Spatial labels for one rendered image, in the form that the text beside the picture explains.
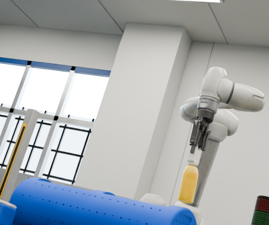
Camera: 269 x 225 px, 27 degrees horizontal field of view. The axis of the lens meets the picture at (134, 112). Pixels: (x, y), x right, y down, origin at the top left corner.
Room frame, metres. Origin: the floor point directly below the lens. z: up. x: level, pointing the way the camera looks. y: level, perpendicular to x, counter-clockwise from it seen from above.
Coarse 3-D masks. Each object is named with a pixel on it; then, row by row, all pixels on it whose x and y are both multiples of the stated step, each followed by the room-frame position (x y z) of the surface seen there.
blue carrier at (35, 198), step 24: (24, 192) 2.68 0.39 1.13; (48, 192) 2.61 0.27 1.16; (72, 192) 2.55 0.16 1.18; (96, 192) 2.51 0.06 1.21; (24, 216) 2.66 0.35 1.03; (48, 216) 2.57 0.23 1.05; (72, 216) 2.48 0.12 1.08; (96, 216) 2.41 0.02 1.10; (120, 216) 2.34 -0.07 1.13; (144, 216) 2.28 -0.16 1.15; (168, 216) 2.23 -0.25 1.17; (192, 216) 2.34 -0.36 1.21
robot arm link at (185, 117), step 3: (183, 102) 2.82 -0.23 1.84; (180, 108) 2.86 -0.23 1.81; (180, 111) 2.87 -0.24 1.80; (183, 111) 2.81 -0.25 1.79; (180, 114) 2.90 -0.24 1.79; (183, 114) 2.84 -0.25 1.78; (183, 117) 2.88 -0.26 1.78; (186, 117) 2.84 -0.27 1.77; (189, 117) 2.83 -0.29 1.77; (192, 117) 2.82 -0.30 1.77; (195, 117) 2.83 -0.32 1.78; (186, 120) 2.90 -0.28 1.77; (189, 120) 2.89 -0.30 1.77; (192, 120) 2.85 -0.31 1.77; (195, 120) 2.84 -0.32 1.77
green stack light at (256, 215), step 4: (256, 212) 1.74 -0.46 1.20; (260, 212) 1.73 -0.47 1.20; (264, 212) 1.72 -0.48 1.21; (252, 216) 1.76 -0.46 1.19; (256, 216) 1.74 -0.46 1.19; (260, 216) 1.73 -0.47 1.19; (264, 216) 1.72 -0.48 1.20; (268, 216) 1.72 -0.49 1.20; (252, 220) 1.75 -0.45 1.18; (256, 220) 1.73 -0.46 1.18; (260, 220) 1.73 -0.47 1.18; (264, 220) 1.72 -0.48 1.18; (268, 220) 1.72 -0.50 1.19; (252, 224) 1.74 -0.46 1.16; (256, 224) 1.73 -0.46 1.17; (260, 224) 1.73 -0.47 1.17; (264, 224) 1.72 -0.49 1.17; (268, 224) 1.73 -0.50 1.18
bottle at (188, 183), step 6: (186, 168) 2.31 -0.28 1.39; (192, 168) 2.30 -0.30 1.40; (186, 174) 2.30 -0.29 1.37; (192, 174) 2.29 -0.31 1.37; (198, 174) 2.31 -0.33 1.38; (186, 180) 2.30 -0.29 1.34; (192, 180) 2.29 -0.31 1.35; (180, 186) 2.32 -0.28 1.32; (186, 186) 2.29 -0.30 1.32; (192, 186) 2.29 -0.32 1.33; (180, 192) 2.31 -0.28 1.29; (186, 192) 2.29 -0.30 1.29; (192, 192) 2.30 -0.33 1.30; (180, 198) 2.30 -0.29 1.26; (186, 198) 2.29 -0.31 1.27; (192, 198) 2.30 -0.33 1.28
